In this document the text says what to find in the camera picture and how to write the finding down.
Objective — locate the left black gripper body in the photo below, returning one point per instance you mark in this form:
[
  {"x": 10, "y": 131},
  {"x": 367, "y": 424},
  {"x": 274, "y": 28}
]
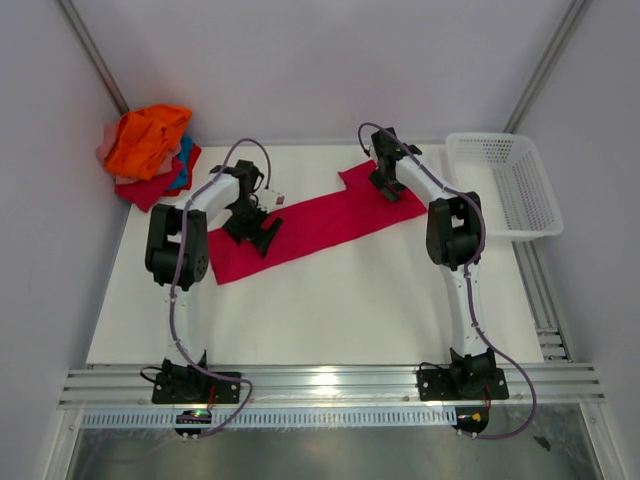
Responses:
[{"x": 246, "y": 219}]

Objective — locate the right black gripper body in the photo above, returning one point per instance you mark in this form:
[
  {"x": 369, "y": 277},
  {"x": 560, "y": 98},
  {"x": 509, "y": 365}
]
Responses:
[{"x": 380, "y": 179}]

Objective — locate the magenta pink t-shirt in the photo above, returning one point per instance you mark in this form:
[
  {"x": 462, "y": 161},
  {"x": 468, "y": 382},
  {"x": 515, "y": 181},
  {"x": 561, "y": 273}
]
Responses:
[{"x": 314, "y": 225}]

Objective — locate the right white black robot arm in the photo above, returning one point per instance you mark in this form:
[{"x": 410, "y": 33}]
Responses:
[{"x": 455, "y": 240}]

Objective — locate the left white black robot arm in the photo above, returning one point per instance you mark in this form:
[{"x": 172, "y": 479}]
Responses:
[{"x": 177, "y": 256}]

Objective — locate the blue t-shirt in pile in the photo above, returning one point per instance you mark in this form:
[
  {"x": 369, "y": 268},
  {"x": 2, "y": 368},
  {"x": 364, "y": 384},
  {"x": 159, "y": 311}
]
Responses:
[{"x": 182, "y": 167}]

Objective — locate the red t-shirt at bottom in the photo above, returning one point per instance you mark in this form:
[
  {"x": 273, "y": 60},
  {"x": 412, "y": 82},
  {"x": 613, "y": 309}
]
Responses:
[{"x": 145, "y": 194}]

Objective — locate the white perforated plastic basket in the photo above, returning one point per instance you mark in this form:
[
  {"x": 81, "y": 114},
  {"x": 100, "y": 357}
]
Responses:
[{"x": 507, "y": 173}]

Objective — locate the orange folded t-shirt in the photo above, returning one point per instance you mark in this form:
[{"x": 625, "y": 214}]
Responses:
[{"x": 144, "y": 138}]

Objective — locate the pink t-shirt under orange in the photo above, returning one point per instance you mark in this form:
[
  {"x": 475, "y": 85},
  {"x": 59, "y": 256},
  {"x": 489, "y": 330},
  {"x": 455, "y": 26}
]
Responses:
[{"x": 107, "y": 143}]

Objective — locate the left controller board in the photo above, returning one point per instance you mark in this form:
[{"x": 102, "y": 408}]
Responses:
[{"x": 192, "y": 422}]

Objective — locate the controller board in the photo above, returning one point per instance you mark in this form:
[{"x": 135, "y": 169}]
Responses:
[
  {"x": 470, "y": 421},
  {"x": 192, "y": 422}
]

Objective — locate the right controller board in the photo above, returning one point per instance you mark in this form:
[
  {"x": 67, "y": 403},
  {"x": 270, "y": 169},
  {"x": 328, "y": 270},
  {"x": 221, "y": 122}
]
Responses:
[{"x": 470, "y": 421}]

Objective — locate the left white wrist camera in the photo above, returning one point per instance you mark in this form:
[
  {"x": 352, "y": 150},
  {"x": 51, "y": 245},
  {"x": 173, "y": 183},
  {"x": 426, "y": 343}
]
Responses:
[{"x": 270, "y": 200}]

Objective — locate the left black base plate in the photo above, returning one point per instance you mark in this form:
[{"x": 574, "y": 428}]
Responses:
[{"x": 192, "y": 387}]

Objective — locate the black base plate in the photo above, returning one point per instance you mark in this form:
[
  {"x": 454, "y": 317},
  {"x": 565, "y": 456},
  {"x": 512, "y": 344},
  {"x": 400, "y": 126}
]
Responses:
[
  {"x": 192, "y": 387},
  {"x": 436, "y": 384}
]

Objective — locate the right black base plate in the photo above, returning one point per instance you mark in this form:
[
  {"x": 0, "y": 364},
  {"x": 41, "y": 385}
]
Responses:
[{"x": 436, "y": 384}]

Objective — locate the slotted grey cable duct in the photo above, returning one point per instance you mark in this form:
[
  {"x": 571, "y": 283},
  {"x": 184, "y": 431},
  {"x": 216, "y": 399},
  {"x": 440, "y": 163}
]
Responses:
[{"x": 296, "y": 417}]

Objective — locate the aluminium front rail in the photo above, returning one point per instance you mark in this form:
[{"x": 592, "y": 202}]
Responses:
[{"x": 122, "y": 386}]

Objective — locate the right corner metal post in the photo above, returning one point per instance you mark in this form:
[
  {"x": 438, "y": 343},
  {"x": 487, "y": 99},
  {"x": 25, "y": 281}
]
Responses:
[{"x": 556, "y": 46}]

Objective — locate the corner metal post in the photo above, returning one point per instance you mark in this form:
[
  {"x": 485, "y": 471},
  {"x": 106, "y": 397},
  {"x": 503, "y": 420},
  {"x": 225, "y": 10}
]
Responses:
[
  {"x": 556, "y": 46},
  {"x": 80, "y": 31}
]

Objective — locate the left corner metal post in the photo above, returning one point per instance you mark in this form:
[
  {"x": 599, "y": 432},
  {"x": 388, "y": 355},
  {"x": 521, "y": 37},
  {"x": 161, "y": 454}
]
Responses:
[{"x": 80, "y": 31}]

